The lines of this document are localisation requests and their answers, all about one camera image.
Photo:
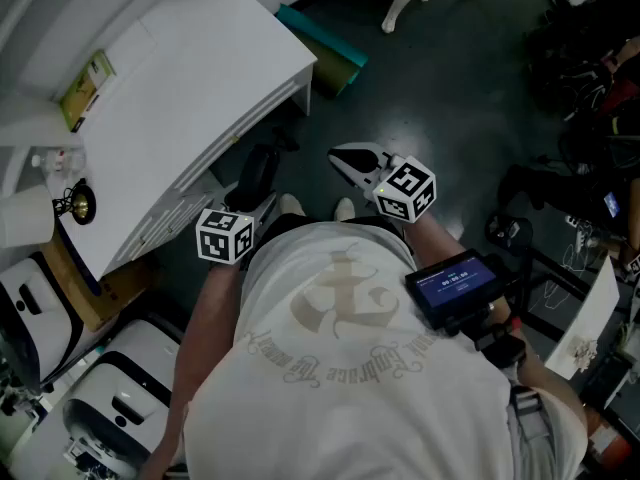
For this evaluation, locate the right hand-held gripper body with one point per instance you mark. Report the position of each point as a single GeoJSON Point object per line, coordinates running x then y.
{"type": "Point", "coordinates": [405, 193]}

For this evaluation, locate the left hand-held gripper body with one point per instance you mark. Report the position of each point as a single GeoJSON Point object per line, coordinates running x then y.
{"type": "Point", "coordinates": [220, 238]}

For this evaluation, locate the person's left forearm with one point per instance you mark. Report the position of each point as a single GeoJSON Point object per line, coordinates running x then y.
{"type": "Point", "coordinates": [210, 328]}

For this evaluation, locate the person's right forearm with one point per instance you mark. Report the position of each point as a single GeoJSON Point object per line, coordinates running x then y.
{"type": "Point", "coordinates": [440, 243]}

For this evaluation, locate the white desk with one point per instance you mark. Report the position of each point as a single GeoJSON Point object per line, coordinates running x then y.
{"type": "Point", "coordinates": [175, 93]}

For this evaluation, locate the person's right shoe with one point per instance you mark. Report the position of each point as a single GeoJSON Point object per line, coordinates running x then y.
{"type": "Point", "coordinates": [344, 209]}

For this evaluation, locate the person's shoe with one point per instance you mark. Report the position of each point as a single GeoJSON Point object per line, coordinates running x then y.
{"type": "Point", "coordinates": [344, 209]}
{"type": "Point", "coordinates": [291, 204]}

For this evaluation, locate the person's black shorts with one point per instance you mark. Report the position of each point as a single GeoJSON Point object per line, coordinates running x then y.
{"type": "Point", "coordinates": [285, 223]}

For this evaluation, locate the person's left shoe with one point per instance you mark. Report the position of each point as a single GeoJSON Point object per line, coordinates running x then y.
{"type": "Point", "coordinates": [291, 204]}

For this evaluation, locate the black sandal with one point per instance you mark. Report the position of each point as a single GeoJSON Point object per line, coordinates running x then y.
{"type": "Point", "coordinates": [510, 233]}

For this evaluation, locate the brown cardboard box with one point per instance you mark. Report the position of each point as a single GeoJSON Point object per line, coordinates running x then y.
{"type": "Point", "coordinates": [100, 303]}

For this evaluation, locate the white black-trimmed appliance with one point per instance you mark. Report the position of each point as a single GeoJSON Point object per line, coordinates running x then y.
{"type": "Point", "coordinates": [35, 313]}
{"type": "Point", "coordinates": [130, 383]}

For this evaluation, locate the teal rolled mat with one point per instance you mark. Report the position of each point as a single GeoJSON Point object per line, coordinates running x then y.
{"type": "Point", "coordinates": [325, 35]}

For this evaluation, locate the clear plastic bottle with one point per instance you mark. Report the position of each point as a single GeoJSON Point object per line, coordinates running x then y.
{"type": "Point", "coordinates": [60, 160]}

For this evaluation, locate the brass table lamp white shade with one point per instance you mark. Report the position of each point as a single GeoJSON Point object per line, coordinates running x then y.
{"type": "Point", "coordinates": [25, 215]}

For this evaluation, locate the green book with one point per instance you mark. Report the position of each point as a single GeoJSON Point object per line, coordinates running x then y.
{"type": "Point", "coordinates": [85, 90]}

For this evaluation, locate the person's white printed t-shirt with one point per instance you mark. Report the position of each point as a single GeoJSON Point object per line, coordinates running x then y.
{"type": "Point", "coordinates": [350, 393]}

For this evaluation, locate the white flat board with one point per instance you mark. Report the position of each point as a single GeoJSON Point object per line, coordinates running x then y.
{"type": "Point", "coordinates": [595, 308]}

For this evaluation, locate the dried flower bunch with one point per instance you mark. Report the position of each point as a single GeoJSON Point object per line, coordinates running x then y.
{"type": "Point", "coordinates": [582, 353]}

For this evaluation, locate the black metal frame stand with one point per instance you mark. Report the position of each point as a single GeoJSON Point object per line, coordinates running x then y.
{"type": "Point", "coordinates": [555, 275]}

